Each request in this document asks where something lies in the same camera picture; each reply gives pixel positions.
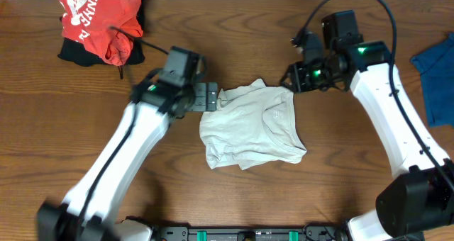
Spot beige t-shirt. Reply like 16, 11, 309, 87
199, 79, 307, 170

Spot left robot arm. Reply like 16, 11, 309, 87
36, 81, 218, 240

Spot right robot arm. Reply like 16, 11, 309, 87
281, 31, 453, 240

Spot blue t-shirt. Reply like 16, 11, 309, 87
411, 32, 453, 127

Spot black folded garment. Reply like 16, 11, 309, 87
58, 0, 145, 67

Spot red printed t-shirt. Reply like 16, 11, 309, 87
59, 0, 143, 66

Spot right black cable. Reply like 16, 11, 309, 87
297, 0, 454, 196

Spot black cable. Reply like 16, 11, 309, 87
77, 26, 170, 231
297, 0, 454, 196

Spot left black cable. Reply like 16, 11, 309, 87
77, 26, 170, 231

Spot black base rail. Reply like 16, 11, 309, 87
120, 218, 350, 241

